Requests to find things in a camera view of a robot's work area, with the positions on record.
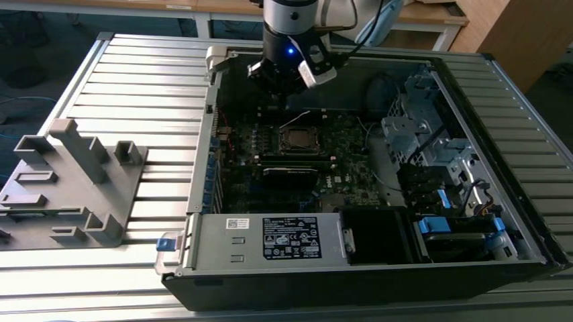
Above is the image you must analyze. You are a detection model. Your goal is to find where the small black graphics card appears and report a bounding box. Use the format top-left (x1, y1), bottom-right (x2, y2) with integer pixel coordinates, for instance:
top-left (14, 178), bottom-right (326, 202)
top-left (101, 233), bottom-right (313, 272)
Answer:
top-left (262, 166), bottom-right (321, 193)

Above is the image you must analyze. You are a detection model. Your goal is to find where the grey parts rack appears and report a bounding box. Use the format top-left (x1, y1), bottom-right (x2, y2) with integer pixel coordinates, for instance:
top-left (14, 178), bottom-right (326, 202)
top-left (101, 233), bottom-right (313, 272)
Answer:
top-left (0, 117), bottom-right (150, 251)

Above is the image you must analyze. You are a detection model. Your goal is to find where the black PC case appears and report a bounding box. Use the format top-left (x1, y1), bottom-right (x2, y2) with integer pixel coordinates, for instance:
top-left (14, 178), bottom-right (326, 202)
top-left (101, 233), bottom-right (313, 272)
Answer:
top-left (154, 45), bottom-right (573, 313)

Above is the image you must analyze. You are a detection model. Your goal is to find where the CPU socket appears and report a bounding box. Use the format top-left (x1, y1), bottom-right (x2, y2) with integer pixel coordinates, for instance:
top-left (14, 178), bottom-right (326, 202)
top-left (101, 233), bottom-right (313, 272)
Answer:
top-left (278, 126), bottom-right (325, 156)

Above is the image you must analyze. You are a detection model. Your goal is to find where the silver topped CPU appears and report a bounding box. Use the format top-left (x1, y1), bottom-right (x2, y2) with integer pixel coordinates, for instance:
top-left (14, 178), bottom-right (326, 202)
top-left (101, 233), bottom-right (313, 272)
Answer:
top-left (289, 129), bottom-right (316, 147)

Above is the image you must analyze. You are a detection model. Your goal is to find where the coloured wire bundle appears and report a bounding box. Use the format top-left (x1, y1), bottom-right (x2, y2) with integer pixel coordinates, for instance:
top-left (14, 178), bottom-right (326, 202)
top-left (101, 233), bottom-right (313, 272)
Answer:
top-left (475, 197), bottom-right (501, 217)

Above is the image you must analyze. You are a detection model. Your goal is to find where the wooden desk white frame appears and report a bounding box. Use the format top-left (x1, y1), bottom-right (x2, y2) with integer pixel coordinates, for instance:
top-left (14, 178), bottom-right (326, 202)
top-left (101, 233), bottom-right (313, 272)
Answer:
top-left (0, 0), bottom-right (211, 40)
top-left (209, 0), bottom-right (471, 51)

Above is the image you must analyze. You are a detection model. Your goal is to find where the grey case latch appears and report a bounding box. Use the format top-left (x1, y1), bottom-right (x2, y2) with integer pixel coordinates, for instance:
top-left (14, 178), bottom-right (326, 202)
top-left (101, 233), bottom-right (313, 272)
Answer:
top-left (205, 46), bottom-right (230, 82)

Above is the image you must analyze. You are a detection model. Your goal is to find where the black plastic shroud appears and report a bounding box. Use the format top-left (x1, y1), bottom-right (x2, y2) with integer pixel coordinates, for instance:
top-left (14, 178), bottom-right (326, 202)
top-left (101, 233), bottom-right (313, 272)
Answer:
top-left (334, 206), bottom-right (425, 266)

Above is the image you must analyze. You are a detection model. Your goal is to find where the wooden cabinet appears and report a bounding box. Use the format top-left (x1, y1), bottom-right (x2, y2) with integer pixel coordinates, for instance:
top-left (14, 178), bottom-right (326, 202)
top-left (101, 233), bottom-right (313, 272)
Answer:
top-left (449, 0), bottom-right (573, 95)

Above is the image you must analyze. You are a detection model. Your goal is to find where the green motherboard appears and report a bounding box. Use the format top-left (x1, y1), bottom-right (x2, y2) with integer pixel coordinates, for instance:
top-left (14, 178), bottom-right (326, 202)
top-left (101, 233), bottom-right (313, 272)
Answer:
top-left (214, 106), bottom-right (392, 214)

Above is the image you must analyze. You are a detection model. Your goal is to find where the grey power supply with label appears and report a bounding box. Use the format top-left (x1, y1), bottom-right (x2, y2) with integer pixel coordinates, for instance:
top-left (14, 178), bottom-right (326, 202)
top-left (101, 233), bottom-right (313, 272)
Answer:
top-left (190, 213), bottom-right (349, 269)

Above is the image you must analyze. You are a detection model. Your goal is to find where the silver metal drive cage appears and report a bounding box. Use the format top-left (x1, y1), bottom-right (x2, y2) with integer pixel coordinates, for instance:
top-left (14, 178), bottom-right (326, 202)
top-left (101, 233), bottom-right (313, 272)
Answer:
top-left (380, 65), bottom-right (485, 177)

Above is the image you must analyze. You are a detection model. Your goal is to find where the black office chair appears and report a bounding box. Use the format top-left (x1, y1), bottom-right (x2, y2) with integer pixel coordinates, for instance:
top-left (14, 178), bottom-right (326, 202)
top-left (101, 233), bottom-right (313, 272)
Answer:
top-left (0, 19), bottom-right (51, 91)

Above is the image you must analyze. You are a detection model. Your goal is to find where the green RAM stick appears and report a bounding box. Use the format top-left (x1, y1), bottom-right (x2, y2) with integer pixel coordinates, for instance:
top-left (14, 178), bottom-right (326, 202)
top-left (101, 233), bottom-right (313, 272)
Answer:
top-left (7, 208), bottom-right (62, 216)

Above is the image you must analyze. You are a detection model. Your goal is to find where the black hard disk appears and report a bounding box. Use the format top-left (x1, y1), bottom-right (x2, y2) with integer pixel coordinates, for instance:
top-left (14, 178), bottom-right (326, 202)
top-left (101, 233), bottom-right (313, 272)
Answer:
top-left (422, 233), bottom-right (491, 263)

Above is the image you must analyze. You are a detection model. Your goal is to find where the black RAM slot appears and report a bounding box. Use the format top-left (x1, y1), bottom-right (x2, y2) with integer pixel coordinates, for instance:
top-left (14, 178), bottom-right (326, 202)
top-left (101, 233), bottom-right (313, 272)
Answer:
top-left (260, 162), bottom-right (338, 168)
top-left (254, 154), bottom-right (338, 160)
top-left (260, 158), bottom-right (333, 164)

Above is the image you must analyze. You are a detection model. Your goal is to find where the metal socket cover frame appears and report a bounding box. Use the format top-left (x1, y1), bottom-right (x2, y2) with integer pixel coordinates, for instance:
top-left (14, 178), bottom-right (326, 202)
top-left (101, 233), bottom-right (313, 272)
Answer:
top-left (281, 127), bottom-right (322, 154)

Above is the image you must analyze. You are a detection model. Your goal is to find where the blue floor cable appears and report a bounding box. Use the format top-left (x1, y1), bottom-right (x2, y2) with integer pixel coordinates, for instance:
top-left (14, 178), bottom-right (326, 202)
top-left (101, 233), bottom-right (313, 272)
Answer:
top-left (0, 95), bottom-right (61, 110)

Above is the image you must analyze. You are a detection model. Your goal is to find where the grey chipset heatsink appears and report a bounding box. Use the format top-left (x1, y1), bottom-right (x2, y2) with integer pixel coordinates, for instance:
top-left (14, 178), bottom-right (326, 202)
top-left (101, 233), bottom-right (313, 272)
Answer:
top-left (320, 193), bottom-right (346, 207)

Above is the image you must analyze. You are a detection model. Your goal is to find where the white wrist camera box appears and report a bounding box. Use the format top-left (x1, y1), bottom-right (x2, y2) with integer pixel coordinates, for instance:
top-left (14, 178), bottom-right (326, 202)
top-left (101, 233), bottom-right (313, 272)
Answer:
top-left (297, 43), bottom-right (338, 90)

